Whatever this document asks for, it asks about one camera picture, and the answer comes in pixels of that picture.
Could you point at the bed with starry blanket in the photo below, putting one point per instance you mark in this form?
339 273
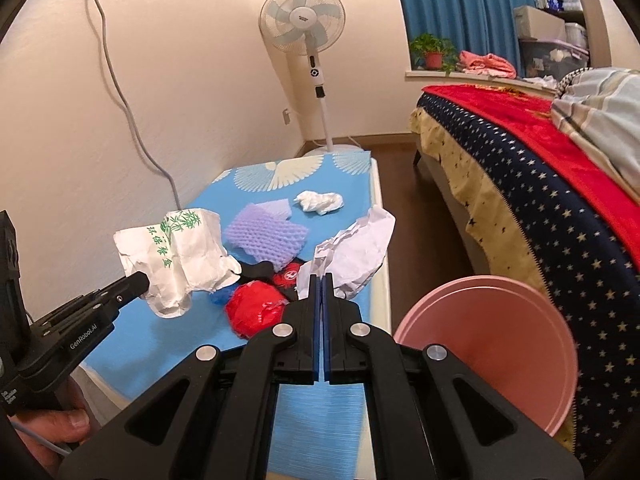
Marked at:
565 220

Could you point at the blue fan-print table mat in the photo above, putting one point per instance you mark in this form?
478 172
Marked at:
150 340

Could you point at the white standing fan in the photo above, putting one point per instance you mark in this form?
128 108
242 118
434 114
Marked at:
300 20

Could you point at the black and red wrapper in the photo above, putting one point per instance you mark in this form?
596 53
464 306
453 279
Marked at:
287 275

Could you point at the red plastic bag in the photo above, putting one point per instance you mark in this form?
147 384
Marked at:
250 310

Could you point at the white plastic container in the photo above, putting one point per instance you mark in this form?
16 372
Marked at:
575 35

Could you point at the white bag with green print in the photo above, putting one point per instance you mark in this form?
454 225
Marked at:
185 260

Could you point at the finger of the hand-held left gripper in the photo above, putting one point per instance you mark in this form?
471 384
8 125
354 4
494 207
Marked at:
132 287

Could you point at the red blanket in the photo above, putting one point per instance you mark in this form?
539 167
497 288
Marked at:
500 110

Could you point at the white windowsill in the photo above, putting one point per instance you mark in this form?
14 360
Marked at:
475 80

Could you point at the striped grey quilt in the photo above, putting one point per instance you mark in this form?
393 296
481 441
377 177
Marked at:
605 105

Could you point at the yellow starred bed sheet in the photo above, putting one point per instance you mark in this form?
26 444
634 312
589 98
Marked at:
500 210

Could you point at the pale purple foam net piece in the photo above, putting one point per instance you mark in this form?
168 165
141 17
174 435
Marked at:
272 207

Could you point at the white tissue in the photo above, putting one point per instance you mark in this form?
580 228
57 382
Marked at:
320 202

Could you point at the beige wall shelf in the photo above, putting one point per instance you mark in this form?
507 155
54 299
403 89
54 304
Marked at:
587 20

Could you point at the pink folded clothes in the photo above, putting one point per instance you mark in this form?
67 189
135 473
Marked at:
487 62

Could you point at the translucent purple-lid storage box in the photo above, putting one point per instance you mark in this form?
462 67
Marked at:
550 57

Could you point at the person's left hand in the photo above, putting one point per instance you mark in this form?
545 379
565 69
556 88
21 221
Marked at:
75 417

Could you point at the potted green plant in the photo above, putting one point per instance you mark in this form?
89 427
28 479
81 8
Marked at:
432 57

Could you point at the white cloth on windowsill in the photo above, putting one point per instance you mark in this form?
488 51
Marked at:
542 80

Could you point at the white paper sheet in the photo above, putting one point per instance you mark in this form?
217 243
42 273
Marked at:
360 250

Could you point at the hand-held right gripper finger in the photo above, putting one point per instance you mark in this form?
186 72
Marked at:
326 340
316 340

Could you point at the pink plastic bin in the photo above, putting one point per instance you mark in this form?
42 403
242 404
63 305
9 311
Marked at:
500 335

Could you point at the blue curtain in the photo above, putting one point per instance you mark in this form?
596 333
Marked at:
450 0

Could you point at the white cardboard box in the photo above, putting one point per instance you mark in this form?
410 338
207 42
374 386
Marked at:
537 22

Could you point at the purple foam net sleeve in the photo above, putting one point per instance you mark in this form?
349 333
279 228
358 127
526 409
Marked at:
265 240

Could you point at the white low table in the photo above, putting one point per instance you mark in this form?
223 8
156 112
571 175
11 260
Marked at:
378 182

